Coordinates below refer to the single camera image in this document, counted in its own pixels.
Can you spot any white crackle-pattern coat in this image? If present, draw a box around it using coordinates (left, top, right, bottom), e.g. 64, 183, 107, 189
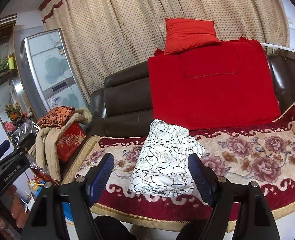
129, 119, 205, 198

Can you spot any person's left hand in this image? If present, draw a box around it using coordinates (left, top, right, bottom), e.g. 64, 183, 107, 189
0, 185, 29, 236

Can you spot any flower bouquet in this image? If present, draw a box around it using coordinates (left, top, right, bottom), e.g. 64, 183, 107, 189
5, 102, 23, 126

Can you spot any beige jacket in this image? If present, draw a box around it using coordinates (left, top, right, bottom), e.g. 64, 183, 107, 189
29, 108, 92, 181

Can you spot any wooden display cabinet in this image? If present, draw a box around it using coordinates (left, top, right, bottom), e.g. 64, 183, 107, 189
0, 14, 37, 147

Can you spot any floral red beige blanket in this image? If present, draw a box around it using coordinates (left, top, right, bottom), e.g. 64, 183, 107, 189
63, 102, 295, 231

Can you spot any red gift box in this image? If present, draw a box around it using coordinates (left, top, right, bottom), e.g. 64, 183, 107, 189
56, 122, 86, 163

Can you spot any orange black patterned cloth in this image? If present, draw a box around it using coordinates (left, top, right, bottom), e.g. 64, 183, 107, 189
37, 106, 75, 128

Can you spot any silver refrigerator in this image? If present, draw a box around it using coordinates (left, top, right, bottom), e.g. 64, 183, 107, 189
19, 29, 88, 119

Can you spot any dark brown leather sofa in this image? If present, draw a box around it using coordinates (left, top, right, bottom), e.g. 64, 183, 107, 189
59, 52, 295, 181

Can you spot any large red cushion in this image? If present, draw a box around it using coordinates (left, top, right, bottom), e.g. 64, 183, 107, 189
147, 37, 280, 131

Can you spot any beige dotted curtain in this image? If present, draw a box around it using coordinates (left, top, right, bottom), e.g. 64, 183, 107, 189
39, 0, 290, 99

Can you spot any small red pillow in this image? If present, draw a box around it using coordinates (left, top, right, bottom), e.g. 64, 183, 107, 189
164, 18, 221, 55

